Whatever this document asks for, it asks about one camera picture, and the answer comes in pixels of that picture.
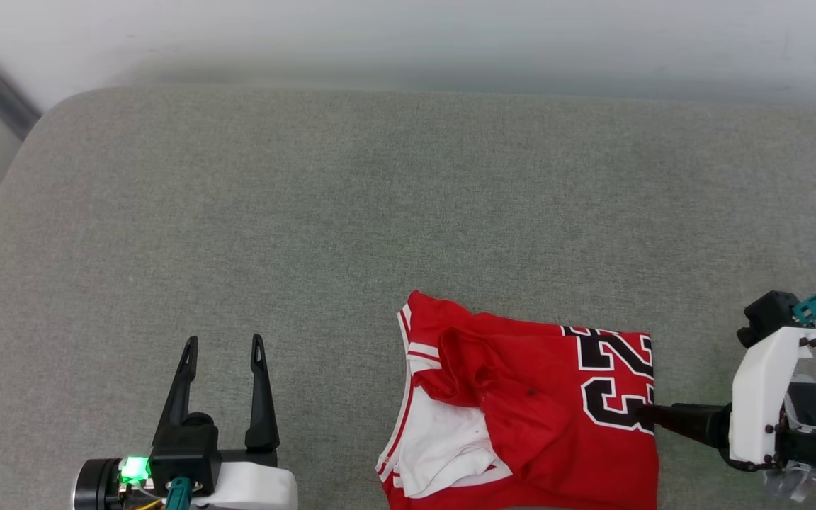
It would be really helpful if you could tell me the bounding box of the red basketball jersey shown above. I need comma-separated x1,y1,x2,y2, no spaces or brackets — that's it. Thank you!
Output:
376,289,660,510

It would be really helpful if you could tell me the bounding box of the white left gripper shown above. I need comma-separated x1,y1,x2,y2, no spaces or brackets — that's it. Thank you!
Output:
152,334,300,510

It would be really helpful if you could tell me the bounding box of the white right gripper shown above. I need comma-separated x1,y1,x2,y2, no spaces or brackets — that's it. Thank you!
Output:
637,326,816,470

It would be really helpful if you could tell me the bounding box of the teal left camera cable plug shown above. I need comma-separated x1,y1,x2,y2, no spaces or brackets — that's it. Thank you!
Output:
166,477,193,510

